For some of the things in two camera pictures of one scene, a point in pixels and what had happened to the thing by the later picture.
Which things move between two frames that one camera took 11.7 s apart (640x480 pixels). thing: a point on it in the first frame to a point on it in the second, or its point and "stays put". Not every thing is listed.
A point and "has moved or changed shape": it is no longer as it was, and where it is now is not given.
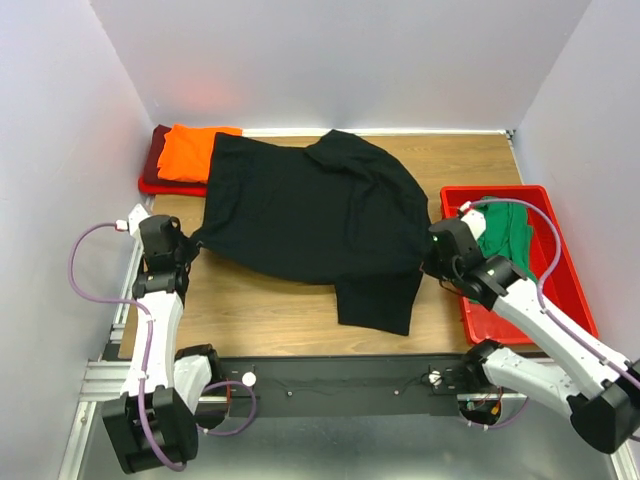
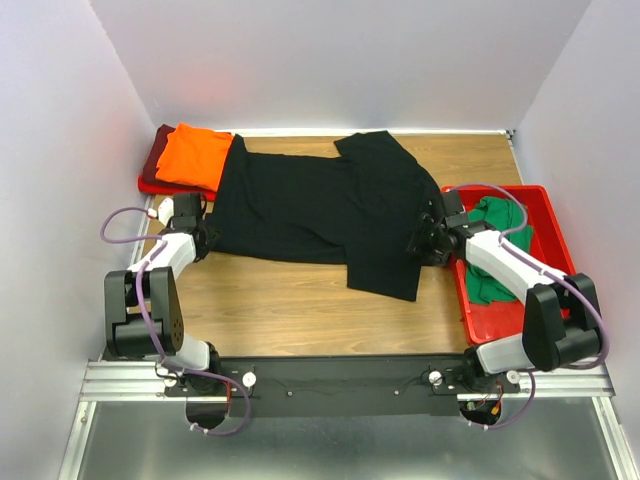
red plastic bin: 559,281 stays put
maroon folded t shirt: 151,175 stays put
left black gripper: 192,245 to 205,250
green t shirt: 508,232 stays put
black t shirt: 333,213 has moved or changed shape
